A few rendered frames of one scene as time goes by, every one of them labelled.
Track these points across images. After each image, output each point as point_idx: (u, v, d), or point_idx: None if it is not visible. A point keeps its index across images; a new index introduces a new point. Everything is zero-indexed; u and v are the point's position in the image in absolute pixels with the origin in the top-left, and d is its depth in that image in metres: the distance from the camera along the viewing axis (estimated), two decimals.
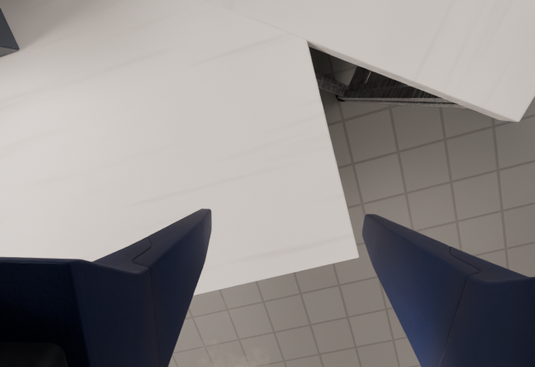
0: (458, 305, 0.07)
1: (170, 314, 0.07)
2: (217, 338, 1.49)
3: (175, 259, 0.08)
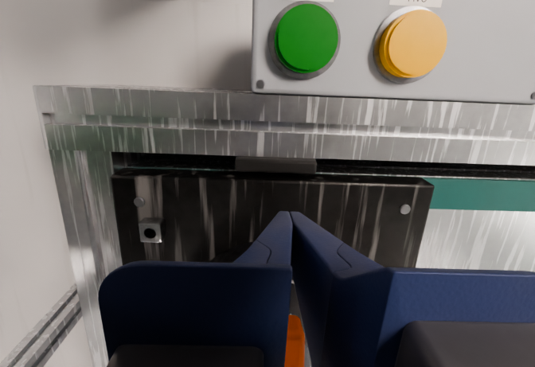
0: (329, 302, 0.07)
1: None
2: None
3: (290, 262, 0.08)
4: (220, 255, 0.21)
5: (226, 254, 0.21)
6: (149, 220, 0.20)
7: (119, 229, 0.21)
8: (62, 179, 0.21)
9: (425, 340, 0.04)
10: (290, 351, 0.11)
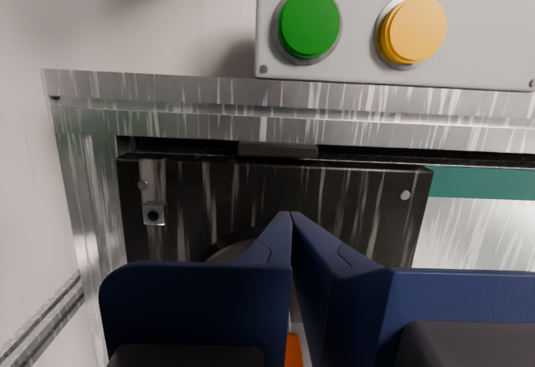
0: (329, 302, 0.07)
1: None
2: None
3: (290, 262, 0.08)
4: (222, 240, 0.21)
5: (228, 238, 0.21)
6: (152, 203, 0.20)
7: (123, 212, 0.21)
8: (67, 162, 0.21)
9: (425, 340, 0.04)
10: None
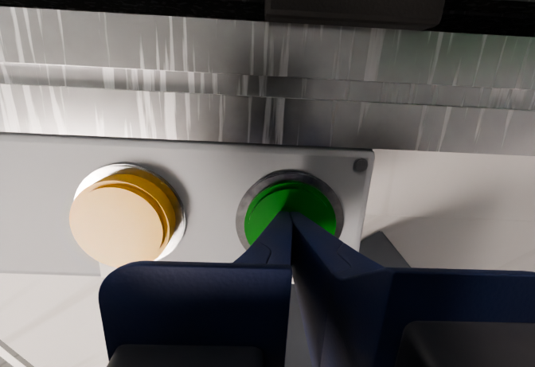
0: (329, 302, 0.07)
1: None
2: None
3: (290, 262, 0.08)
4: None
5: None
6: None
7: None
8: None
9: (425, 340, 0.04)
10: None
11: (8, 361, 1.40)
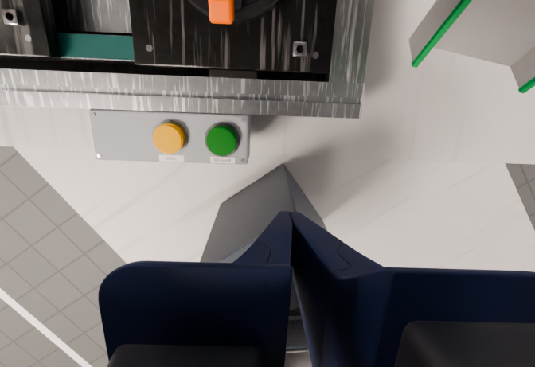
0: (329, 302, 0.07)
1: None
2: None
3: (290, 262, 0.08)
4: None
5: None
6: (16, 25, 0.31)
7: (41, 16, 0.31)
8: (361, 64, 0.34)
9: (425, 340, 0.04)
10: None
11: (36, 327, 1.64)
